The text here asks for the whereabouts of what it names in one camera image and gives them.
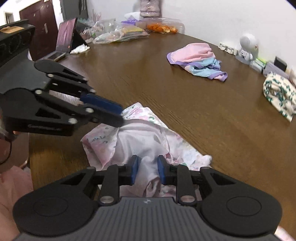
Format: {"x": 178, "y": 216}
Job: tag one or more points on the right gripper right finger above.
{"x": 179, "y": 176}

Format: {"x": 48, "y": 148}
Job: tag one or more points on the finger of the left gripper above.
{"x": 99, "y": 115}
{"x": 101, "y": 102}

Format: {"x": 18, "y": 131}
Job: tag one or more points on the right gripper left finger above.
{"x": 116, "y": 176}

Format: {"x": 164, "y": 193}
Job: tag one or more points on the pink floral dress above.
{"x": 145, "y": 135}

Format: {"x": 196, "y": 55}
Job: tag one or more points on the pink sleeve forearm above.
{"x": 15, "y": 183}

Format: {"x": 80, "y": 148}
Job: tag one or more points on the white crumpled tissue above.
{"x": 80, "y": 49}

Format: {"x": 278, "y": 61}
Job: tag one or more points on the clear bag of items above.
{"x": 110, "y": 31}

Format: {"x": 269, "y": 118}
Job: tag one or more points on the purple tissue box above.
{"x": 134, "y": 22}

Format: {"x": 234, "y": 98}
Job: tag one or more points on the bag of oranges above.
{"x": 165, "y": 26}

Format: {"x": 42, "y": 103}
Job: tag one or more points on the patterned flower vase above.
{"x": 149, "y": 8}

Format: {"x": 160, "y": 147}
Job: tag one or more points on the pink blue purple garment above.
{"x": 199, "y": 60}

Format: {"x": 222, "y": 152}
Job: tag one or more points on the folded green floral garment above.
{"x": 280, "y": 92}

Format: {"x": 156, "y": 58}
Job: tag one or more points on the white blocky figurine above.
{"x": 228, "y": 49}

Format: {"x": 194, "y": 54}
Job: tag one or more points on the green white small boxes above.
{"x": 257, "y": 65}

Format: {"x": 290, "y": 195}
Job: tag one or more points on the grey tin box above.
{"x": 270, "y": 67}

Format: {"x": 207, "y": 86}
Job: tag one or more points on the white robot speaker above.
{"x": 249, "y": 48}

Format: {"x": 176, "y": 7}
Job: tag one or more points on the small black box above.
{"x": 279, "y": 63}

